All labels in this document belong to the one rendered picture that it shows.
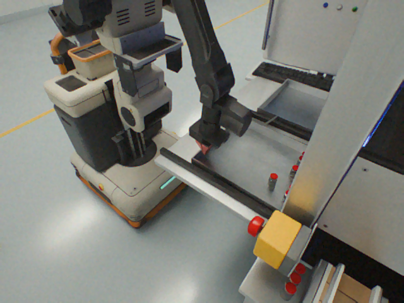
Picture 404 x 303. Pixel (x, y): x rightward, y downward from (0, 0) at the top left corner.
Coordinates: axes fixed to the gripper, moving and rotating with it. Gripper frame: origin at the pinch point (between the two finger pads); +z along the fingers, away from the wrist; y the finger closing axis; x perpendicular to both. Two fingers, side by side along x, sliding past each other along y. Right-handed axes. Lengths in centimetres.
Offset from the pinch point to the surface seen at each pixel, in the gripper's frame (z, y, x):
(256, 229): -14.2, 24.8, -19.2
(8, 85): 125, -271, 20
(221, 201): 0.3, 13.5, -10.4
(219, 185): -1.3, 10.6, -7.8
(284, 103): 0.9, 7.1, 41.5
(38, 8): 143, -477, 165
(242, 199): -2.2, 17.8, -7.8
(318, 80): 7, 10, 79
